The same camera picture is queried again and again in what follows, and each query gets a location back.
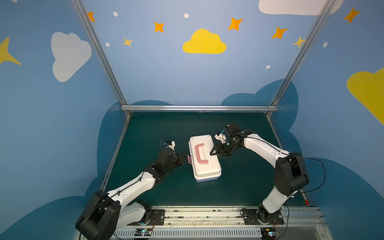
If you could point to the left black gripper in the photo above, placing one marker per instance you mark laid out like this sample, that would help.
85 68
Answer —
180 159

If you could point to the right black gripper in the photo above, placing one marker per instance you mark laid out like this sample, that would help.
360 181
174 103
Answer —
218 149

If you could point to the white blue tool box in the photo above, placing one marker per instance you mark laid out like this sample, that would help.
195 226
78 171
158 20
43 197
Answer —
205 166

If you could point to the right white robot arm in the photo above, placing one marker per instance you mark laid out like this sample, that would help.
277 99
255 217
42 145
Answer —
290 170

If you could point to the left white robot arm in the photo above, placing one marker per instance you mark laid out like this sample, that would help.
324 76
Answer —
107 212

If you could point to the left controller board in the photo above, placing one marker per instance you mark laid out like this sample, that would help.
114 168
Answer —
143 232

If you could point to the controller board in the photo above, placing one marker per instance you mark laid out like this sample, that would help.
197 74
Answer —
268 234
143 232

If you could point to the right controller board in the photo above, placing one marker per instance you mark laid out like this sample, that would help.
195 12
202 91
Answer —
268 234

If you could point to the pink tool box handle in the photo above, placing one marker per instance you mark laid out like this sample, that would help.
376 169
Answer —
200 154

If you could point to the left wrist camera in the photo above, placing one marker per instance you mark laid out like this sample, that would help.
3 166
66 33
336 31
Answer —
170 144

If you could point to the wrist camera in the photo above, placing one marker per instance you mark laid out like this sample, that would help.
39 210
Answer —
220 136
170 144

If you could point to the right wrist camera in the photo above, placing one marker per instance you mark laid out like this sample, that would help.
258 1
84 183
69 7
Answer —
220 136

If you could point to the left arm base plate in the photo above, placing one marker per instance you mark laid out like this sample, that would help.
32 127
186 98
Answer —
156 217

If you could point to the back horizontal frame bar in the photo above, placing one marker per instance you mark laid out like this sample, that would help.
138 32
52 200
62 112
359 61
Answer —
199 108

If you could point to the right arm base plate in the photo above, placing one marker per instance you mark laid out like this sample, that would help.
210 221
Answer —
261 217

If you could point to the aluminium front rail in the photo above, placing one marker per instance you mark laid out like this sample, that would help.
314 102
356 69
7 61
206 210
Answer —
226 222

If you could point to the left frame post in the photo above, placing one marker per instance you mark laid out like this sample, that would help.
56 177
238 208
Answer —
88 26

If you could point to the frame post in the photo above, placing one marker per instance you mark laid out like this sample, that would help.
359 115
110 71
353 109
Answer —
88 26
304 50

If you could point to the right frame post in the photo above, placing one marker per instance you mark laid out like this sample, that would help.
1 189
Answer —
304 50

